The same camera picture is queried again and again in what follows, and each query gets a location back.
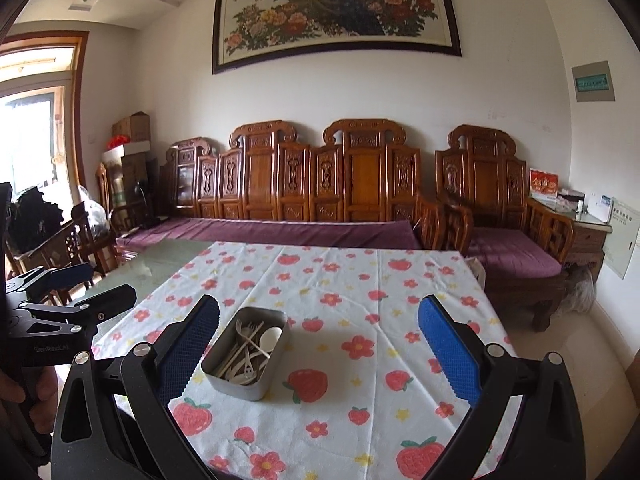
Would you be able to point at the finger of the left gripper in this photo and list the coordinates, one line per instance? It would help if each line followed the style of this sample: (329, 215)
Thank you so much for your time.
(40, 281)
(87, 311)

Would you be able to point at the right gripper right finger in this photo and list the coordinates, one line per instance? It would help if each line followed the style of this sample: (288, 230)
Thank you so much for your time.
(546, 439)

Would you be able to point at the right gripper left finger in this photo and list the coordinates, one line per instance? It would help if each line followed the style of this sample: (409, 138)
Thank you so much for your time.
(113, 419)

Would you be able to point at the cream plastic chopstick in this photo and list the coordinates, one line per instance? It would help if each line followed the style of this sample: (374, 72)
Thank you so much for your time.
(255, 347)
(233, 356)

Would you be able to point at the white plastic fork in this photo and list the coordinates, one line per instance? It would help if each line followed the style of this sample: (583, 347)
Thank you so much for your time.
(246, 334)

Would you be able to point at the person's left hand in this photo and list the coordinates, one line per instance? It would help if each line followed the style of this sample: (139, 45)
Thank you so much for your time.
(42, 397)

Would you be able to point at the dark wooden chair left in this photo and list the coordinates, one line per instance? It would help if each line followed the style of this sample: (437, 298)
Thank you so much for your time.
(74, 243)

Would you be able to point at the white plastic bag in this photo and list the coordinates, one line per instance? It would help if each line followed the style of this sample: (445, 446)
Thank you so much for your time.
(97, 218)

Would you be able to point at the grey fluffy item on floor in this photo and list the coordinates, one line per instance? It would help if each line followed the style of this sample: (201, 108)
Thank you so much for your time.
(580, 292)

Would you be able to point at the grey metal rectangular tin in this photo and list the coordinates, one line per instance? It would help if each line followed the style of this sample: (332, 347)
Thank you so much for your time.
(225, 342)

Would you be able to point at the white box with red item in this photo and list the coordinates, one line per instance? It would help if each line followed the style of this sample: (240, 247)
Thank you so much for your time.
(115, 155)

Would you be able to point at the strawberry flower tablecloth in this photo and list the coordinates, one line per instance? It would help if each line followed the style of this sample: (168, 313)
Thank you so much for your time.
(358, 393)

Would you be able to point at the purple armchair cushion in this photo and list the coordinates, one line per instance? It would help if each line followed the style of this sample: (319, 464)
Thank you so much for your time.
(508, 253)

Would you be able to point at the carved wooden armchair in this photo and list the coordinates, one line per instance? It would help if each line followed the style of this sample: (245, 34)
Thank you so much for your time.
(482, 184)

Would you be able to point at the brown cardboard box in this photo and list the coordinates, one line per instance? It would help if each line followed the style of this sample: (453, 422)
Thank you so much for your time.
(136, 126)

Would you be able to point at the wooden side table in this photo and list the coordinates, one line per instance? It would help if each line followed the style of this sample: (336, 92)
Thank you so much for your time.
(587, 248)

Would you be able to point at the red calendar card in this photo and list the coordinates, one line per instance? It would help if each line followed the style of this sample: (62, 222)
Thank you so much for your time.
(543, 185)

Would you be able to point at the purple sofa cushion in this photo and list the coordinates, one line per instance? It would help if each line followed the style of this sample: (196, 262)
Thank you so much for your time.
(366, 235)

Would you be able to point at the long carved wooden sofa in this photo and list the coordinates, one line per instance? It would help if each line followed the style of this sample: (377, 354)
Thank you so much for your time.
(364, 171)

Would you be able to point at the peacock flower framed painting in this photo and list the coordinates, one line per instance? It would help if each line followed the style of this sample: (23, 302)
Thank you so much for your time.
(251, 31)

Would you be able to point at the white wall distribution box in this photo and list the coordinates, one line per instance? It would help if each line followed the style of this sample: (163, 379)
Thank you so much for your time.
(620, 243)

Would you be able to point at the wooden window door frame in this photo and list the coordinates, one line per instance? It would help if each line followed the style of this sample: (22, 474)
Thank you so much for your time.
(78, 39)

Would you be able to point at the grey wall electrical panel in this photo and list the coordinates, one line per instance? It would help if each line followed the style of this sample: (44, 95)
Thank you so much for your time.
(593, 82)

